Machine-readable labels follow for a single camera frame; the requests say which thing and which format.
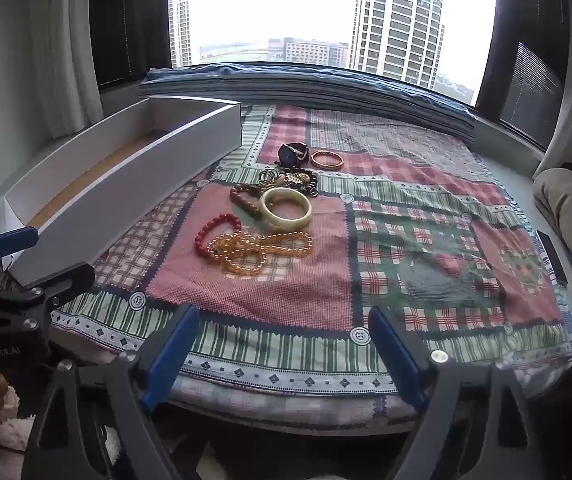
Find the beige cushion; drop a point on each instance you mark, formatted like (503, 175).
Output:
(571, 220)

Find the black flat bar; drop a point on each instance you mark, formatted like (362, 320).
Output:
(552, 257)

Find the white curtain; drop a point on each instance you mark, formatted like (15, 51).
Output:
(66, 60)

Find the cream bangle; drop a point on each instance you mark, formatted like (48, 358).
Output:
(286, 225)

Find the slim high-rise building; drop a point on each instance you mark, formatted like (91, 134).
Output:
(180, 35)

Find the dark wristwatch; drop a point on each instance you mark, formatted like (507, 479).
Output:
(291, 154)

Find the dark window screen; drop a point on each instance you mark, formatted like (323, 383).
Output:
(131, 20)
(531, 60)

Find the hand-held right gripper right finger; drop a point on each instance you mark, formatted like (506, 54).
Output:
(396, 355)

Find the folded blue striped bedding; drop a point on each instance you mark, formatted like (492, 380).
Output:
(316, 90)

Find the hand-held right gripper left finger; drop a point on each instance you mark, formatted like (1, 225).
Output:
(171, 355)

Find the long white box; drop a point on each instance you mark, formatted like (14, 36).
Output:
(116, 180)

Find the low wide building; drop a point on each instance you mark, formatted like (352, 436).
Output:
(313, 52)

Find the tall high-rise building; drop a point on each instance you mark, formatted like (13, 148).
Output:
(396, 25)

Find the patchwork plaid blanket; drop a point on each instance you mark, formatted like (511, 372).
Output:
(276, 290)

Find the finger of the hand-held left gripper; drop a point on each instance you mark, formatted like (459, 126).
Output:
(61, 282)
(11, 241)

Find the white fluffy rug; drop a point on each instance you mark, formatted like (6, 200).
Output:
(11, 435)

